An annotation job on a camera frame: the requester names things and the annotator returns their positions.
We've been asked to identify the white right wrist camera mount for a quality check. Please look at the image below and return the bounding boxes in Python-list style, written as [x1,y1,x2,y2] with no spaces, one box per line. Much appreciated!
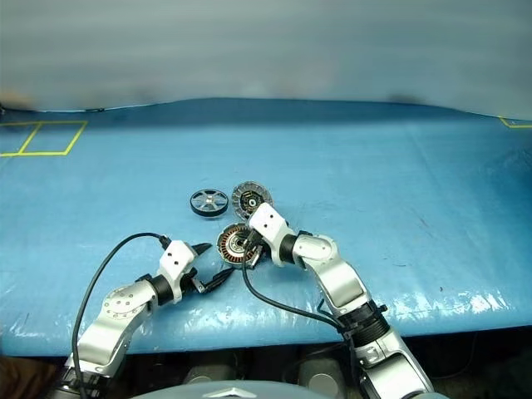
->
[248,202,298,267]

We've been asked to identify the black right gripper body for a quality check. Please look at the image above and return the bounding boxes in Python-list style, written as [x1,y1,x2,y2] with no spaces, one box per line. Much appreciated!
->
[244,230,271,269]

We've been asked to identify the black rotor wheel silver spokes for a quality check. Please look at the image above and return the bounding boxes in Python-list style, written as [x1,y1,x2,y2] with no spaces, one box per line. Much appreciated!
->
[190,187,229,218]

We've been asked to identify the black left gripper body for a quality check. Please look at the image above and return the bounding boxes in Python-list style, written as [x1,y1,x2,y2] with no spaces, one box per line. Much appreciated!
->
[181,267,205,297]

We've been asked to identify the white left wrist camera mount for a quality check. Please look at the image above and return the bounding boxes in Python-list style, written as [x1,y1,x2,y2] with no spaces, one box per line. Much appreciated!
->
[159,239,198,303]

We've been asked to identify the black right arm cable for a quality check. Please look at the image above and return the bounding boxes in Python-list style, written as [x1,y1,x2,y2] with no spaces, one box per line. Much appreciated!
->
[240,264,354,346]

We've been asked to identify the silver ribbed motor housing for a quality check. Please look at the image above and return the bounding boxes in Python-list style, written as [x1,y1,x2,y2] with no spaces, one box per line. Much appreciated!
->
[230,180,274,219]

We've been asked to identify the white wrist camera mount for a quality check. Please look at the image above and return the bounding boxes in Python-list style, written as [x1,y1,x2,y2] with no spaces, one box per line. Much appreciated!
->
[248,202,298,267]
[159,239,198,303]

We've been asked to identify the grey rounded cylinder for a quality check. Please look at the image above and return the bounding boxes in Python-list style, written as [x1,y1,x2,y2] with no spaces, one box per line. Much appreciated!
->
[182,363,236,386]
[297,357,346,399]

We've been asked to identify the motor stator with copper coils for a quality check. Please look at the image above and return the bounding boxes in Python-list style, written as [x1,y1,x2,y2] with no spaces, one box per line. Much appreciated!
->
[215,223,255,267]

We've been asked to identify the grey robot torso with emblem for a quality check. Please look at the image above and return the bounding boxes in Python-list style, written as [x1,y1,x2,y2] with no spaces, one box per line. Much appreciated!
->
[135,378,346,399]

